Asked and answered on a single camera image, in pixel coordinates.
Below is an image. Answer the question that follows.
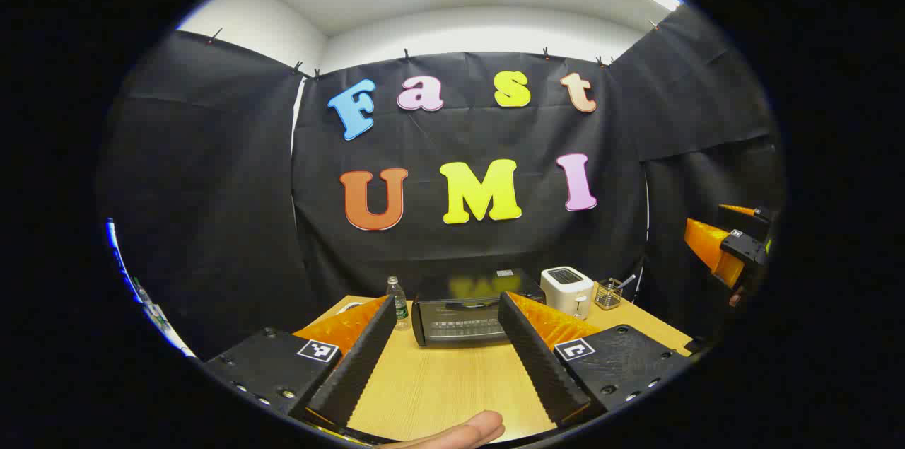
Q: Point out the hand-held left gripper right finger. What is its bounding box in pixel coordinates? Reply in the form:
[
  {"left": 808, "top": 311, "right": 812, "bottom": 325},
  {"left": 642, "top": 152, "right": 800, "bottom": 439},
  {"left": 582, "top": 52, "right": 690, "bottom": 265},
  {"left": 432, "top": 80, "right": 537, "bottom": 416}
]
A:
[{"left": 497, "top": 291, "right": 692, "bottom": 428}]

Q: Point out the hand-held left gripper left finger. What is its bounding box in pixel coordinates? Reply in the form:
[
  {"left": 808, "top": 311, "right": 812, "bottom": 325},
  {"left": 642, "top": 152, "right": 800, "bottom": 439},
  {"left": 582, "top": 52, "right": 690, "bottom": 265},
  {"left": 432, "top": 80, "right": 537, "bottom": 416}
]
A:
[{"left": 202, "top": 293, "right": 398, "bottom": 430}]

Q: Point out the black electric oven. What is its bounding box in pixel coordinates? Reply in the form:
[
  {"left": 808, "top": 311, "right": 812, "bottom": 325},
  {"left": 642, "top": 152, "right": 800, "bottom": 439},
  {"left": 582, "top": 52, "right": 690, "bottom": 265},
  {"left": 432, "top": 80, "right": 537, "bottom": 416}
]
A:
[{"left": 411, "top": 267, "right": 547, "bottom": 348}]

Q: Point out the clear water bottle green label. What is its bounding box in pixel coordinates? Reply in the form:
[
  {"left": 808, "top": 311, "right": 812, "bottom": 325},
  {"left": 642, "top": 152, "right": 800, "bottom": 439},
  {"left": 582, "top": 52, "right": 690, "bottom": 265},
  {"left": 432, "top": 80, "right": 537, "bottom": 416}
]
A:
[{"left": 386, "top": 276, "right": 411, "bottom": 331}]

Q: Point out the white toaster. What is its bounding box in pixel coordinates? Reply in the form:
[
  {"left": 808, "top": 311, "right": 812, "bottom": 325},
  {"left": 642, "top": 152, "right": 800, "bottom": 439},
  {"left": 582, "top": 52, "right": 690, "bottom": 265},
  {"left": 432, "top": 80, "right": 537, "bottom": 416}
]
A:
[{"left": 540, "top": 266, "right": 595, "bottom": 320}]

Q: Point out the clear glass utensil holder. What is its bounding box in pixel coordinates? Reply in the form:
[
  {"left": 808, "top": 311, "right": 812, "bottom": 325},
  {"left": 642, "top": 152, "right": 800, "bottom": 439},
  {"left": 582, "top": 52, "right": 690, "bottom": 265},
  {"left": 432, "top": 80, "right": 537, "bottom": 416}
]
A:
[{"left": 594, "top": 281, "right": 624, "bottom": 311}]

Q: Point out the black backdrop cloth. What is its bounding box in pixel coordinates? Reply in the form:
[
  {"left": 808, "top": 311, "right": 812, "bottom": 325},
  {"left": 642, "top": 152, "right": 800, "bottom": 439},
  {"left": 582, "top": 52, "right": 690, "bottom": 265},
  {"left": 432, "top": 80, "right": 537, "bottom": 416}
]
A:
[{"left": 99, "top": 7, "right": 787, "bottom": 361}]

